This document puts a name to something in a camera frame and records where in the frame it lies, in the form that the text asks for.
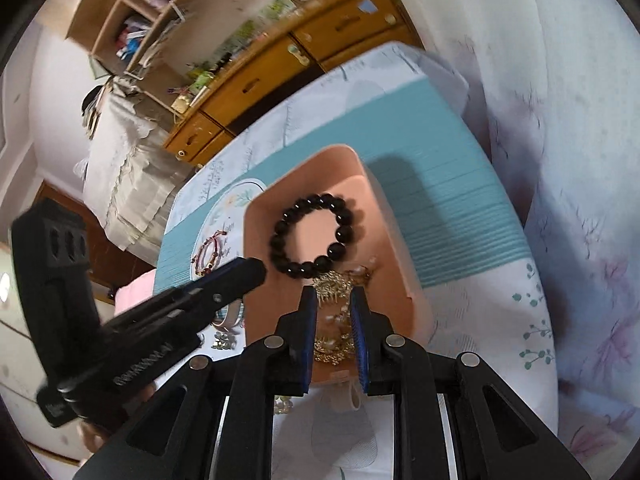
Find pink plastic tray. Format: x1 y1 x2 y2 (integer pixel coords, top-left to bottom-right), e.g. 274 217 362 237
243 144 435 387

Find wooden bookshelf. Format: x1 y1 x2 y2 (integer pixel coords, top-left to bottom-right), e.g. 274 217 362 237
64 0 283 82

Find person's left hand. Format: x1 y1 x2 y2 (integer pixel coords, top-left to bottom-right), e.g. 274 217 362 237
80 382 157 455

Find gold chain necklace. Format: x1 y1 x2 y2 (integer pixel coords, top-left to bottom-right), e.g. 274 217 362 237
312 257 379 367

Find wooden desk with drawers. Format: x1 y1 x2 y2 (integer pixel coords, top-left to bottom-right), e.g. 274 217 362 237
163 0 427 169

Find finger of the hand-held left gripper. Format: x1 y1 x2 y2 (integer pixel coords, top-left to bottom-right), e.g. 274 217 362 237
116 257 267 333

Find white floral curtain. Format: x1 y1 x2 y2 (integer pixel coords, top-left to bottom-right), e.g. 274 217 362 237
414 0 640 477

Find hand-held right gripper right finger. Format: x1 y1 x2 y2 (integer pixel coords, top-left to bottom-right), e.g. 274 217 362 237
348 287 594 480

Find teal and white tablecloth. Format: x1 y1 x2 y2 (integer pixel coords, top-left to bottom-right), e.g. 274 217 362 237
154 41 560 480

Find pink cloth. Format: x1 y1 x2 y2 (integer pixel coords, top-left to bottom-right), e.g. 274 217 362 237
114 269 157 317

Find black bead bracelet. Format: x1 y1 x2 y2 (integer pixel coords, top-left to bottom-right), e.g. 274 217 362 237
268 192 356 279

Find white lace bed cover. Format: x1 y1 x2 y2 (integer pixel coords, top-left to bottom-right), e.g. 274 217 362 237
81 84 197 267

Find white ring-shaped bangle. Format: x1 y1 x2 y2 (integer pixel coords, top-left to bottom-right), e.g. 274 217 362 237
343 379 365 412

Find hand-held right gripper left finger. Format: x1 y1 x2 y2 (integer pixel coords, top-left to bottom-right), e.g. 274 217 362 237
75 285 319 480

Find red string bracelet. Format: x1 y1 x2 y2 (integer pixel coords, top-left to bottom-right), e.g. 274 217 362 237
191 229 232 277

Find clutter of packets and bottles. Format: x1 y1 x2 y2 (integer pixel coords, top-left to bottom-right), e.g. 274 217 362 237
169 0 323 113

